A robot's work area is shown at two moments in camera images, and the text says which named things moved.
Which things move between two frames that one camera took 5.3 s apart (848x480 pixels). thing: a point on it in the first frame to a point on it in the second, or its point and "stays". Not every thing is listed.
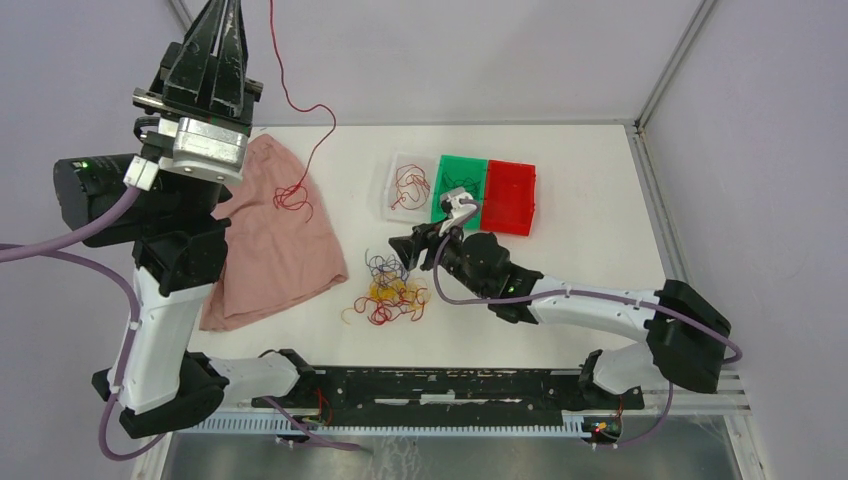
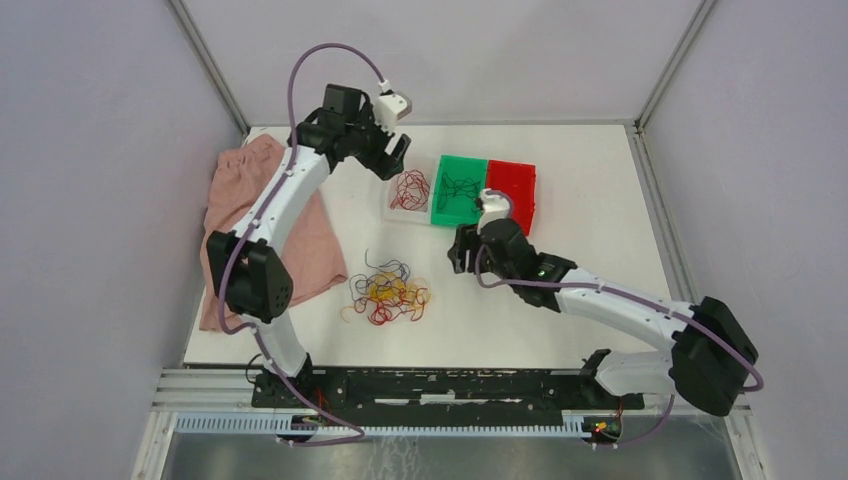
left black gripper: (186, 71) to (384, 165)
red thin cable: (412, 188) stays
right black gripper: (424, 237) to (466, 237)
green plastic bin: (469, 173) stays
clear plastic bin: (410, 188) stays
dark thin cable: (467, 183) stays
